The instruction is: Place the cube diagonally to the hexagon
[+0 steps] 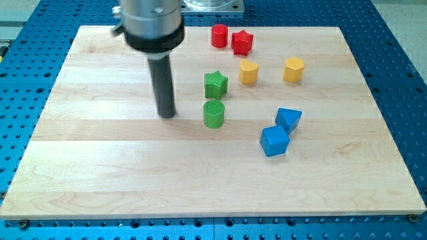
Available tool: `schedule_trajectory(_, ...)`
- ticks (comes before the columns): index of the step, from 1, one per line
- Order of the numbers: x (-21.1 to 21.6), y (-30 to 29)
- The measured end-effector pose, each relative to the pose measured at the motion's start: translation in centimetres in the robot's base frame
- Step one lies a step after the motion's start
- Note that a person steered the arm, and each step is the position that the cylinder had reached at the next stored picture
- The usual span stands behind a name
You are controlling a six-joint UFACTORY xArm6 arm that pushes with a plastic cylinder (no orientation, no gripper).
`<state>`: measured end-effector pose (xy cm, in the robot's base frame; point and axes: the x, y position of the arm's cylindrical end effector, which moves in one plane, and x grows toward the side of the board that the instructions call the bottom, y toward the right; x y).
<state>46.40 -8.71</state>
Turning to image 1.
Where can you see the blue cube block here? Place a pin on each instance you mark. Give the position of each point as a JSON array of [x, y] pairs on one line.
[[274, 140]]

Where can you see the red cylinder block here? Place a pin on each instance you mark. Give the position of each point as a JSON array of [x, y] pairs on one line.
[[219, 36]]

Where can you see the yellow heart block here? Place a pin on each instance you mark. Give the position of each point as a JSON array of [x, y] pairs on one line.
[[248, 72]]

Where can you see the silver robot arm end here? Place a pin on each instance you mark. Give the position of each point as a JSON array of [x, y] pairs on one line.
[[150, 26]]

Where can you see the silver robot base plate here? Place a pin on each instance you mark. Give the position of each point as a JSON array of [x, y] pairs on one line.
[[212, 7]]

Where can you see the red star block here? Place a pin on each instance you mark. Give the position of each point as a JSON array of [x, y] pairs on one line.
[[242, 42]]

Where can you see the green cylinder block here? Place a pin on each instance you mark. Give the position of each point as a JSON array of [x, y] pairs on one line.
[[213, 114]]

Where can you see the blue triangle block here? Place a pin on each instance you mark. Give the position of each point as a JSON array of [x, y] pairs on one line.
[[288, 119]]

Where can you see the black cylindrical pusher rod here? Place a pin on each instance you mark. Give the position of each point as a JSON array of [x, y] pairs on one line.
[[161, 79]]

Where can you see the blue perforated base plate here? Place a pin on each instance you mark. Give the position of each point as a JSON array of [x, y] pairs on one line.
[[36, 56]]

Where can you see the light wooden board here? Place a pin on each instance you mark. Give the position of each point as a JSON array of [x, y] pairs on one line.
[[100, 151]]

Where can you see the yellow hexagon block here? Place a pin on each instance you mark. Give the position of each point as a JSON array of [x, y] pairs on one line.
[[293, 69]]

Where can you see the green star block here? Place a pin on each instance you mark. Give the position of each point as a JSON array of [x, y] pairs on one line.
[[215, 85]]

